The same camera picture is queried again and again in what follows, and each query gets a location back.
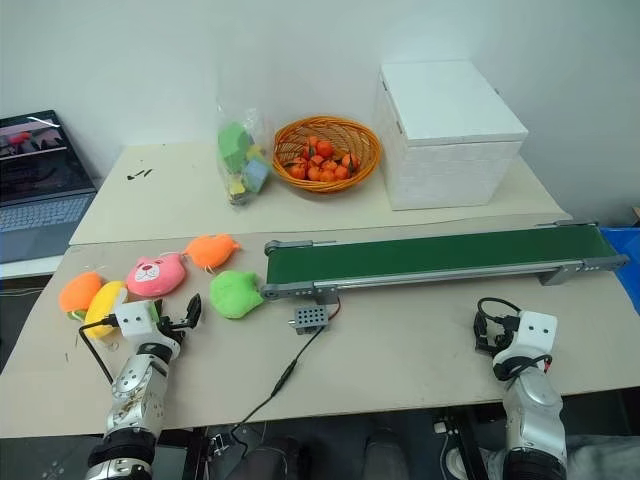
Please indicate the white lidded box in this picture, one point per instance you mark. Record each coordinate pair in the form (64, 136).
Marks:
(450, 130)

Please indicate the orange woven basket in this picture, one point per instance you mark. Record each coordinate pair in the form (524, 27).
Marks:
(300, 182)

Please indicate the black table frame leg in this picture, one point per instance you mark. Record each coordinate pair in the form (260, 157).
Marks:
(469, 440)
(197, 452)

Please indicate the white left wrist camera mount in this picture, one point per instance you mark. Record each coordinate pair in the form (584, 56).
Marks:
(134, 320)

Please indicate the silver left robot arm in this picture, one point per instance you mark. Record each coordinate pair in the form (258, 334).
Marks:
(134, 395)

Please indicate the blue plastic bin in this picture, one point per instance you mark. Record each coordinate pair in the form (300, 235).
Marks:
(622, 260)

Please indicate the grey laptop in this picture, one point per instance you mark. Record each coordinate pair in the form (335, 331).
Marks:
(40, 200)

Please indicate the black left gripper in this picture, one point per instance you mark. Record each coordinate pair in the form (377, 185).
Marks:
(170, 331)

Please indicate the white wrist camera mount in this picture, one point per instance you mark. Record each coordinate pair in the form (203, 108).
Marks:
(134, 320)
(537, 331)

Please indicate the small orange tangerine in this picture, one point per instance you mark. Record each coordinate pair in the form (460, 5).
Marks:
(348, 161)
(341, 172)
(315, 174)
(299, 168)
(330, 164)
(328, 176)
(325, 148)
(316, 161)

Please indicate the yellow plush toy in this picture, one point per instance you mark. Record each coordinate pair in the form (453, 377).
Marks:
(102, 311)

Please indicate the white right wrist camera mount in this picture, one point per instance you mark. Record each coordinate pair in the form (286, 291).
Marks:
(537, 331)

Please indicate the grey control box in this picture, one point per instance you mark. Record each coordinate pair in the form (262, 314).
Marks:
(307, 320)

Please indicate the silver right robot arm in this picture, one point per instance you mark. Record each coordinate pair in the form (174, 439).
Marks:
(535, 415)

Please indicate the green plush toy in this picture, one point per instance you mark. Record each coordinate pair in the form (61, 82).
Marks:
(234, 295)

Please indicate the pink bear plush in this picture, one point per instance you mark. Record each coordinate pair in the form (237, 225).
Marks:
(155, 275)

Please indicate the clear plastic bag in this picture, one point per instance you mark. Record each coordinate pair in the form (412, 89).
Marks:
(240, 120)

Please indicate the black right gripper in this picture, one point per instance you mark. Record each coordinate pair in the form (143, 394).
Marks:
(502, 334)

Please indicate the green conveyor belt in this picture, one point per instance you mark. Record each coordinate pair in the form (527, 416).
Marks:
(425, 255)

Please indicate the yellow foam block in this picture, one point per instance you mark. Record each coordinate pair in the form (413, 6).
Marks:
(237, 188)

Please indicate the blue foam block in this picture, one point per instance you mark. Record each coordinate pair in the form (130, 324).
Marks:
(256, 175)

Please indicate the green foam block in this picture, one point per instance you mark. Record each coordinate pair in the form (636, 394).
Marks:
(231, 146)

